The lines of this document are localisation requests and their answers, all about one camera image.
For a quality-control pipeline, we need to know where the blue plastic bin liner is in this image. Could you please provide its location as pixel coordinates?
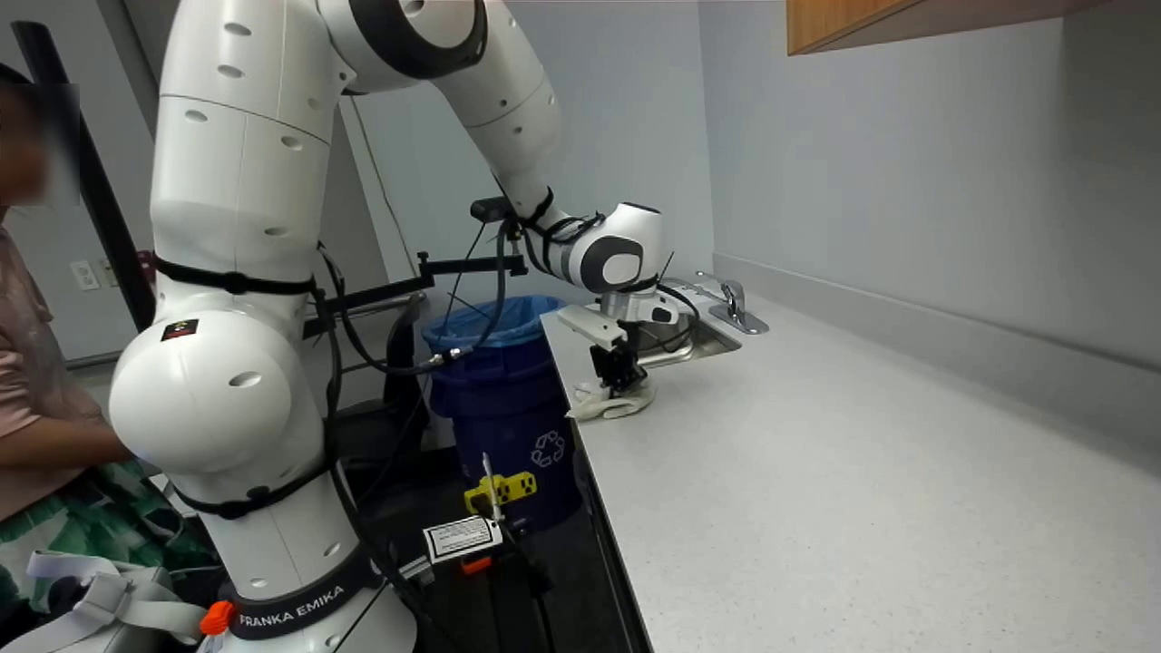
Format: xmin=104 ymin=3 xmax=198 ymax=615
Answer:
xmin=420 ymin=292 xmax=566 ymax=362

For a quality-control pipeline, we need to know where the person in pink shirt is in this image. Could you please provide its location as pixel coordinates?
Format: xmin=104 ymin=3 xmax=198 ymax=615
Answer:
xmin=0 ymin=65 xmax=221 ymax=613

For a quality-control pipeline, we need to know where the wooden upper cabinet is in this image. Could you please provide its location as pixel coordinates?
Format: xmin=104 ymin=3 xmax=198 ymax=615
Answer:
xmin=785 ymin=0 xmax=1082 ymax=58

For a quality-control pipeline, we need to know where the person bare forearm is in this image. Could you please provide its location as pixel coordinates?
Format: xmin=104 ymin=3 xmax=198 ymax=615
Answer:
xmin=0 ymin=414 xmax=133 ymax=478

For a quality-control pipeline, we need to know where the cream cloth towel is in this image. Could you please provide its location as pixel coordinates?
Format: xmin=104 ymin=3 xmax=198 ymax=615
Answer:
xmin=561 ymin=374 xmax=661 ymax=424

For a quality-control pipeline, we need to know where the chrome sink faucet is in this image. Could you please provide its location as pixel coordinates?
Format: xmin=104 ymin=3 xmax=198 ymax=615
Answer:
xmin=694 ymin=273 xmax=771 ymax=336

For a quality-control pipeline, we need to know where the stainless steel sink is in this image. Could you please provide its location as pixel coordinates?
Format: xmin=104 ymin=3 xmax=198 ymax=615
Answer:
xmin=556 ymin=285 xmax=747 ymax=365

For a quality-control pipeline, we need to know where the black arm cable wrap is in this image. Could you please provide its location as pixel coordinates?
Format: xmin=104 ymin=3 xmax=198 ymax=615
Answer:
xmin=466 ymin=189 xmax=610 ymax=269

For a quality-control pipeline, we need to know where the black mounting bar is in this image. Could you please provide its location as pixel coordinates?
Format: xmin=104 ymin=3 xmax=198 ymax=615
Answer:
xmin=300 ymin=251 xmax=529 ymax=342

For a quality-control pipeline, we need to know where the blue recycling bin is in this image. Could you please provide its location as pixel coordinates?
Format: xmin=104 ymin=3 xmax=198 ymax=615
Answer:
xmin=420 ymin=292 xmax=587 ymax=538

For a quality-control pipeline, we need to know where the grey webbing strap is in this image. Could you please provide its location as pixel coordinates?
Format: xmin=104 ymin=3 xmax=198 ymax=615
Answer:
xmin=0 ymin=549 xmax=209 ymax=653

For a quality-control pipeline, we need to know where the black diagonal beam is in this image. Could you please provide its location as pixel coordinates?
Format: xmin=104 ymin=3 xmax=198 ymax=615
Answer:
xmin=9 ymin=16 xmax=163 ymax=333

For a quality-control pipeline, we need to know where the yellow tag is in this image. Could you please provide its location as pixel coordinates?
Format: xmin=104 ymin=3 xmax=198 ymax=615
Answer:
xmin=460 ymin=451 xmax=545 ymax=523

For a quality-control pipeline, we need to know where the white printed label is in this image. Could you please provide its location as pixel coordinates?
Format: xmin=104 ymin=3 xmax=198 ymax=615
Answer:
xmin=418 ymin=514 xmax=509 ymax=564

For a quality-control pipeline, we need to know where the orange round knob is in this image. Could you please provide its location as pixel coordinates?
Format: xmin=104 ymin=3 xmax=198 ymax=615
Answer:
xmin=196 ymin=597 xmax=235 ymax=640

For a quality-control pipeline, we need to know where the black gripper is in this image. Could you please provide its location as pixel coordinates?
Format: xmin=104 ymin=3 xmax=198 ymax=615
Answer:
xmin=587 ymin=285 xmax=684 ymax=394

